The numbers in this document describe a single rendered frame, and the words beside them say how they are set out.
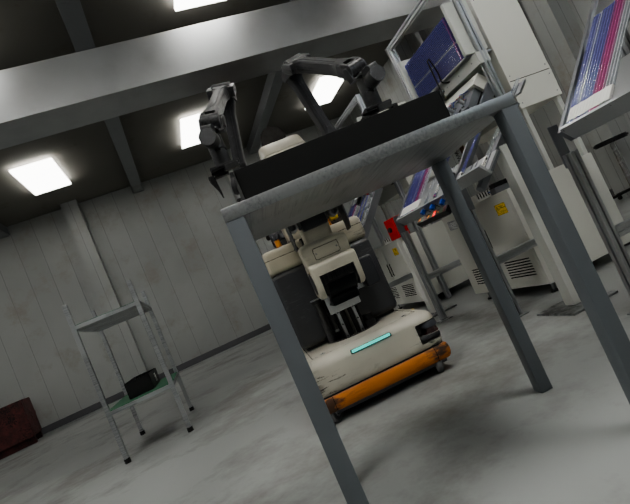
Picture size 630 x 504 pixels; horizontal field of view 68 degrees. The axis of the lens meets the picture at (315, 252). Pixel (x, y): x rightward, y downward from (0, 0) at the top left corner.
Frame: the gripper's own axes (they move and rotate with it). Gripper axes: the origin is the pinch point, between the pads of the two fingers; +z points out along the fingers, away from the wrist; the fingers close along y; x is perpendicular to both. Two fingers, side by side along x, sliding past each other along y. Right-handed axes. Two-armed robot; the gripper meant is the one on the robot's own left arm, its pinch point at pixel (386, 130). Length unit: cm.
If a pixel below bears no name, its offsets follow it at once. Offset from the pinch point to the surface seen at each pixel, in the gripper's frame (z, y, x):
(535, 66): -20, 135, 87
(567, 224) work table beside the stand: 47, 4, -62
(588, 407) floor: 96, 2, -43
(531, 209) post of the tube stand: 50, 65, 41
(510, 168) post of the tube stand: 29, 64, 41
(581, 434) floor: 95, -8, -52
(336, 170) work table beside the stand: 16, -39, -61
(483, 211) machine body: 45, 76, 102
